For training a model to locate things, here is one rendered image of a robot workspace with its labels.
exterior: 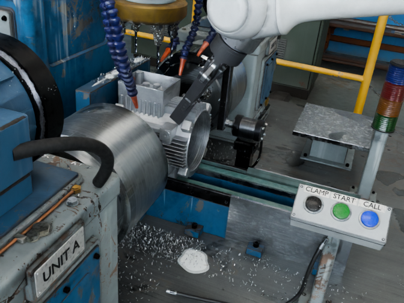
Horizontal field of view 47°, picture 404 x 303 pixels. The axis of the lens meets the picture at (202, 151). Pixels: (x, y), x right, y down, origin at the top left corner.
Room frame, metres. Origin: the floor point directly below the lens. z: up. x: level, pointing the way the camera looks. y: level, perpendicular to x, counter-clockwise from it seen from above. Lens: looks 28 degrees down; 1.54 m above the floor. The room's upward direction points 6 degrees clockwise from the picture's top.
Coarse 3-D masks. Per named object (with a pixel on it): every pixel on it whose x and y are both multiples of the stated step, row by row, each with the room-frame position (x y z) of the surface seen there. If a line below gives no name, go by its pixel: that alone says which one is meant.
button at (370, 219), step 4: (364, 212) 0.69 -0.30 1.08; (368, 212) 0.69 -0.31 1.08; (372, 212) 0.69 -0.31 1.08; (364, 216) 0.68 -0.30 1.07; (368, 216) 0.68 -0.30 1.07; (372, 216) 0.68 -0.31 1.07; (376, 216) 0.68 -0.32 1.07; (364, 220) 0.68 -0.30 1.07; (368, 220) 0.68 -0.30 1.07; (372, 220) 0.68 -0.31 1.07; (376, 220) 0.68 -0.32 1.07; (364, 224) 0.67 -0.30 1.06; (368, 224) 0.67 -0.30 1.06; (372, 224) 0.67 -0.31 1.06; (376, 224) 0.67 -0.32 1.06
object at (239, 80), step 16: (192, 48) 1.31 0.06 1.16; (208, 48) 1.32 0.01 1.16; (160, 64) 1.30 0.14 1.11; (176, 64) 1.27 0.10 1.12; (192, 64) 1.26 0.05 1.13; (240, 64) 1.37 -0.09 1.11; (192, 80) 1.26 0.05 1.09; (240, 80) 1.32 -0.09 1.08; (208, 96) 1.21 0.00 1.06; (240, 96) 1.33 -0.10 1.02
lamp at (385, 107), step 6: (378, 102) 1.19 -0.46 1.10; (384, 102) 1.16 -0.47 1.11; (390, 102) 1.15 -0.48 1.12; (396, 102) 1.15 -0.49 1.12; (402, 102) 1.16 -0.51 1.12; (378, 108) 1.17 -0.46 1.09; (384, 108) 1.16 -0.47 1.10; (390, 108) 1.15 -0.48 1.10; (396, 108) 1.15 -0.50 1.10; (384, 114) 1.15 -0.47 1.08; (390, 114) 1.15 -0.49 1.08; (396, 114) 1.15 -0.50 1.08
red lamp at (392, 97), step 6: (384, 84) 1.18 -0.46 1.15; (390, 84) 1.16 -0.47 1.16; (384, 90) 1.17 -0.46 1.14; (390, 90) 1.16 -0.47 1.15; (396, 90) 1.15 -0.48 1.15; (402, 90) 1.15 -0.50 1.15; (384, 96) 1.16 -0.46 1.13; (390, 96) 1.15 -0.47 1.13; (396, 96) 1.15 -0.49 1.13; (402, 96) 1.15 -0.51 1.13
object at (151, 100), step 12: (144, 72) 1.12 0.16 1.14; (120, 84) 1.04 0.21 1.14; (144, 84) 1.06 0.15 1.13; (156, 84) 1.07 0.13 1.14; (168, 84) 1.10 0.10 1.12; (120, 96) 1.03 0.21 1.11; (144, 96) 1.02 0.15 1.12; (156, 96) 1.01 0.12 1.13; (168, 96) 1.03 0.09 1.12; (132, 108) 1.03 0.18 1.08; (144, 108) 1.01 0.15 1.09; (156, 108) 1.01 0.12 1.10
